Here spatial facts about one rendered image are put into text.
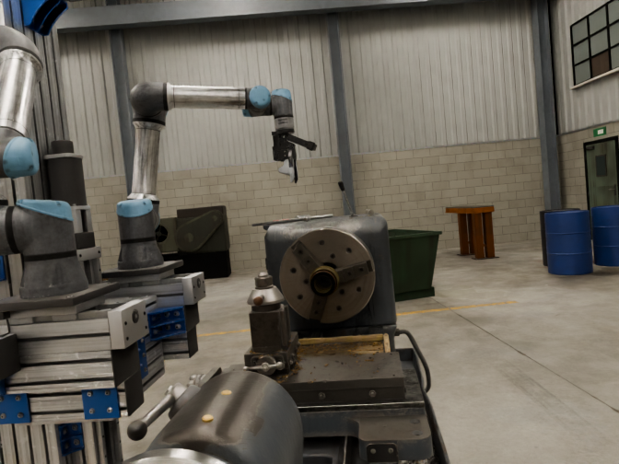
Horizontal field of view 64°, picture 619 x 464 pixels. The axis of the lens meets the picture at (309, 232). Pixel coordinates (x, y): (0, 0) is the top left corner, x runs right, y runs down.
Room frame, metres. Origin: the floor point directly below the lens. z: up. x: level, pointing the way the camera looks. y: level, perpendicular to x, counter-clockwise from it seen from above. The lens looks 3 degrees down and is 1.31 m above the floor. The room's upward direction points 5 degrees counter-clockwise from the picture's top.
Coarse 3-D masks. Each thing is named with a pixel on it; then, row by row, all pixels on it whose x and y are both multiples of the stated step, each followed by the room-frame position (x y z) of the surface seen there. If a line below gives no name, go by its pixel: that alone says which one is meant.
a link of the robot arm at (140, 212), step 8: (128, 200) 1.74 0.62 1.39; (136, 200) 1.72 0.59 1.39; (144, 200) 1.70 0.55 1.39; (120, 208) 1.65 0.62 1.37; (128, 208) 1.65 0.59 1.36; (136, 208) 1.65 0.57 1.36; (144, 208) 1.67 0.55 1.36; (152, 208) 1.70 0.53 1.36; (120, 216) 1.66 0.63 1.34; (128, 216) 1.64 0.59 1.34; (136, 216) 1.65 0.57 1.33; (144, 216) 1.66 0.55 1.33; (152, 216) 1.70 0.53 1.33; (120, 224) 1.66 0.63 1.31; (128, 224) 1.64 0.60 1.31; (136, 224) 1.65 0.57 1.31; (144, 224) 1.66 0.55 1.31; (152, 224) 1.69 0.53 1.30; (120, 232) 1.67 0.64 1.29; (128, 232) 1.65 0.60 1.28; (136, 232) 1.65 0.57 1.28; (144, 232) 1.66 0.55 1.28; (152, 232) 1.69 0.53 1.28
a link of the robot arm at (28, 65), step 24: (0, 48) 1.13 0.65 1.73; (24, 48) 1.14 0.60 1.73; (0, 72) 1.09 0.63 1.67; (24, 72) 1.10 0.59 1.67; (0, 96) 1.02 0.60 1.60; (24, 96) 1.05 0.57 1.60; (0, 120) 0.97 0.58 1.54; (24, 120) 1.01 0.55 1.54; (0, 144) 0.93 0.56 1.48; (24, 144) 0.94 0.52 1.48; (0, 168) 0.93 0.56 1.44; (24, 168) 0.94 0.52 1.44
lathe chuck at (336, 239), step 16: (304, 240) 1.61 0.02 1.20; (320, 240) 1.61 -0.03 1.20; (336, 240) 1.60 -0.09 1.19; (352, 240) 1.59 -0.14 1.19; (288, 256) 1.62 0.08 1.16; (320, 256) 1.60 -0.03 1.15; (336, 256) 1.60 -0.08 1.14; (352, 256) 1.59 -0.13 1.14; (368, 256) 1.59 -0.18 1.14; (288, 272) 1.62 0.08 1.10; (304, 272) 1.61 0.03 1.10; (288, 288) 1.62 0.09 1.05; (304, 288) 1.61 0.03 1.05; (352, 288) 1.59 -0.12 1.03; (368, 288) 1.59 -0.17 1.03; (304, 304) 1.61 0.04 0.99; (336, 304) 1.60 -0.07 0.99; (352, 304) 1.59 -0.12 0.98; (336, 320) 1.60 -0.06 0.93
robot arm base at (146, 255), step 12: (132, 240) 1.64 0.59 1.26; (144, 240) 1.66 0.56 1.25; (120, 252) 1.67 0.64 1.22; (132, 252) 1.64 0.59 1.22; (144, 252) 1.65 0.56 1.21; (156, 252) 1.68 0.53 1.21; (120, 264) 1.65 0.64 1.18; (132, 264) 1.63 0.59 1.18; (144, 264) 1.63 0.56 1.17; (156, 264) 1.66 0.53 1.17
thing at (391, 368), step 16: (240, 368) 1.08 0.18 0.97; (304, 368) 1.04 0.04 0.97; (320, 368) 1.03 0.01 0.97; (336, 368) 1.02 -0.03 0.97; (352, 368) 1.01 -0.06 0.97; (368, 368) 1.00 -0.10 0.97; (384, 368) 0.99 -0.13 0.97; (400, 368) 0.98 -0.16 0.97; (288, 384) 0.96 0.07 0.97; (304, 384) 0.96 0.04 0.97; (320, 384) 0.95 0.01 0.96; (336, 384) 0.95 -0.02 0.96; (352, 384) 0.95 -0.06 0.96; (368, 384) 0.94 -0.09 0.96; (384, 384) 0.94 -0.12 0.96; (400, 384) 0.93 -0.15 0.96; (304, 400) 0.96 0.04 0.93; (320, 400) 0.96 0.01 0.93; (336, 400) 0.95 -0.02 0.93; (352, 400) 0.95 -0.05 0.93
